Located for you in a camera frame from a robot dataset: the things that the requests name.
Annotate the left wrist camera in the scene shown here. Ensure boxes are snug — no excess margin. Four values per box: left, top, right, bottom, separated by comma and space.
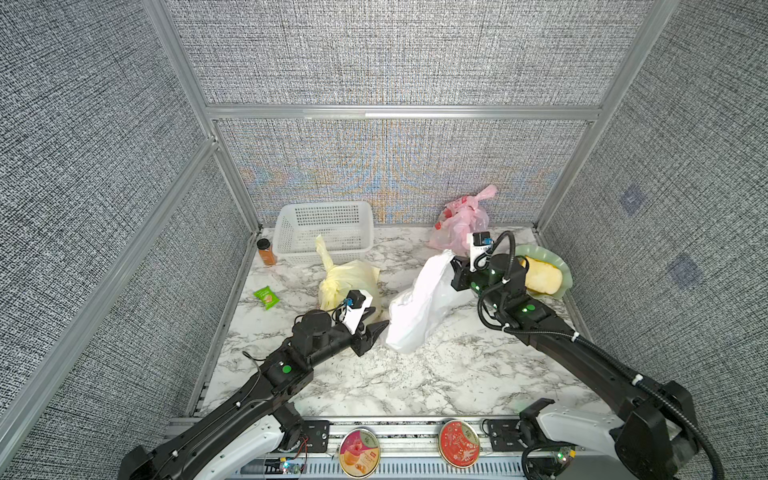
341, 290, 375, 335

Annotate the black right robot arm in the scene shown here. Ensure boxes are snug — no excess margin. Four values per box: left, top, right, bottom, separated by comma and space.
450, 254, 725, 479

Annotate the yellow plastic bag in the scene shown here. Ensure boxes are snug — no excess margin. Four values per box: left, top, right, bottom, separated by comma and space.
315, 235, 382, 321

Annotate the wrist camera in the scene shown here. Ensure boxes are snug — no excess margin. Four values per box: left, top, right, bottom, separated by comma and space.
341, 290, 375, 335
467, 231, 493, 272

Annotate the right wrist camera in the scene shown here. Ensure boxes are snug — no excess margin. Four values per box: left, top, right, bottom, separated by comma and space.
467, 231, 493, 272

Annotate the red round tin lid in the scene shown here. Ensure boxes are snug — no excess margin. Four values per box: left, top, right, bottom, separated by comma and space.
438, 419, 481, 468

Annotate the green snack packet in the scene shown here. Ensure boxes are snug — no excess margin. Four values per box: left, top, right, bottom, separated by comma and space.
253, 286, 280, 310

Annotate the white plastic basket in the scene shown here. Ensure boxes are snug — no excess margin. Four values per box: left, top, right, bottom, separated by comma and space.
272, 201, 374, 266

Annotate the green glass bowl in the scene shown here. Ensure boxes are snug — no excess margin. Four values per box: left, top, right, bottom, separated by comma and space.
515, 244, 573, 300

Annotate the pink plastic bag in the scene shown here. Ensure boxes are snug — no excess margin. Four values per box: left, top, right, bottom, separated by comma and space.
427, 184, 498, 256

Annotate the yellow bread slice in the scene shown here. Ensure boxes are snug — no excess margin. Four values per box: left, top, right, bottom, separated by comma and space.
520, 256, 563, 296

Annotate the aluminium frame rail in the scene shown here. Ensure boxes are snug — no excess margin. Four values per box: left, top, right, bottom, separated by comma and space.
205, 104, 602, 121

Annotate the pink round tin lid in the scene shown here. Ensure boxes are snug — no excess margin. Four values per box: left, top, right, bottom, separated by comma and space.
339, 428, 381, 479

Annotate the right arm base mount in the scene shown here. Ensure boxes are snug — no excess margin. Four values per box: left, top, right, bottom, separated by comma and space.
481, 398, 575, 479

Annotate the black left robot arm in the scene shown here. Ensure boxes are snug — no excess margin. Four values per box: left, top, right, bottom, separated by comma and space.
117, 310, 389, 479

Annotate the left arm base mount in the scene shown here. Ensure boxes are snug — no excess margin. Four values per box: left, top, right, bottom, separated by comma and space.
272, 420, 331, 455

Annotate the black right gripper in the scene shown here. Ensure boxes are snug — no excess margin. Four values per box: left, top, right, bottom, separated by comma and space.
449, 252, 510, 319

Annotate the white plastic bag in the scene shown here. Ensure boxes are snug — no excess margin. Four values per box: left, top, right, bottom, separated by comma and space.
385, 250, 475, 354

